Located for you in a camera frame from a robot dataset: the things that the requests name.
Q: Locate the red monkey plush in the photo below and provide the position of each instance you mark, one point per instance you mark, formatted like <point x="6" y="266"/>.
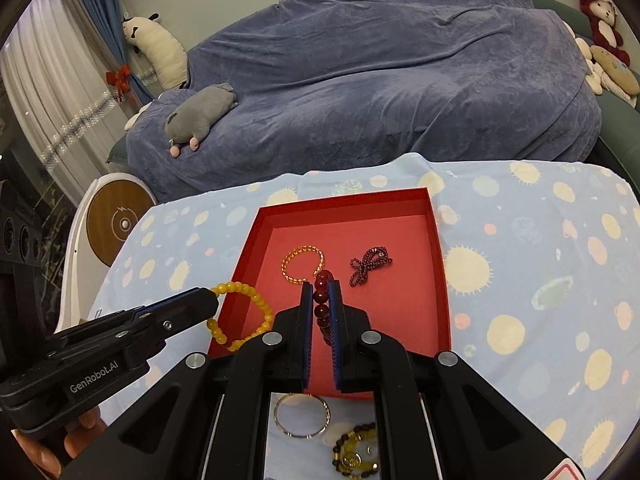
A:
<point x="602" y="15"/>

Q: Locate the cookie plush pillow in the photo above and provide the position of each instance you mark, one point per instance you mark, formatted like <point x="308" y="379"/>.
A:
<point x="617" y="72"/>

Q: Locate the red bow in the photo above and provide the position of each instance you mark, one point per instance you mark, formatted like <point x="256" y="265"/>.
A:
<point x="119" y="77"/>

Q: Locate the white sheer curtain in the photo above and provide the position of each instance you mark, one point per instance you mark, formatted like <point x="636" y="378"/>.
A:
<point x="55" y="90"/>

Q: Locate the thin metal bangle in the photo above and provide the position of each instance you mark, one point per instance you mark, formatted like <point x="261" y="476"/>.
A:
<point x="276" y="416"/>

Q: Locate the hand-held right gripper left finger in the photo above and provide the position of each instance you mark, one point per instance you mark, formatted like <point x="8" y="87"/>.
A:
<point x="306" y="340"/>

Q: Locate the blue velvet blanket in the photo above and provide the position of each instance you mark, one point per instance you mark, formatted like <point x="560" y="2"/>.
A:
<point x="375" y="70"/>

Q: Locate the blue curtain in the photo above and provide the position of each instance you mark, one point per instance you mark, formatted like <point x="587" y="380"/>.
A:
<point x="100" y="15"/>

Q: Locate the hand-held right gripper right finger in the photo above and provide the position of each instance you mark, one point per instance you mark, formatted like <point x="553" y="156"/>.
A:
<point x="336" y="340"/>

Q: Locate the white plush toy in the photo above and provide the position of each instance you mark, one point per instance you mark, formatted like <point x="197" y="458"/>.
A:
<point x="590" y="67"/>

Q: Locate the person's left hand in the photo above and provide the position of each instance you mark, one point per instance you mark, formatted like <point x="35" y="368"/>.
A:
<point x="75" y="442"/>

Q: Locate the white cow plush pillow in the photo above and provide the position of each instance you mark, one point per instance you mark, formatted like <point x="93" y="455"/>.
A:
<point x="160" y="45"/>

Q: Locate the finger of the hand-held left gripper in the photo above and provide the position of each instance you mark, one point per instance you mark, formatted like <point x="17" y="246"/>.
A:
<point x="185" y="317"/>
<point x="190" y="296"/>

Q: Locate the black speaker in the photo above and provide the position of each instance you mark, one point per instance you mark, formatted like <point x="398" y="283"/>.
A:
<point x="22" y="232"/>

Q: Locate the grey plush mouse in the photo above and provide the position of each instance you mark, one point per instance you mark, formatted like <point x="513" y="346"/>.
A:
<point x="197" y="115"/>

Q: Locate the red cardboard box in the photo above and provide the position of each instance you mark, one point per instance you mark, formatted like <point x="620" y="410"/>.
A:
<point x="350" y="220"/>

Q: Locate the white round wooden-top device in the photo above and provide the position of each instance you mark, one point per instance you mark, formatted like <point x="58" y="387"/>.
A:
<point x="110" y="220"/>

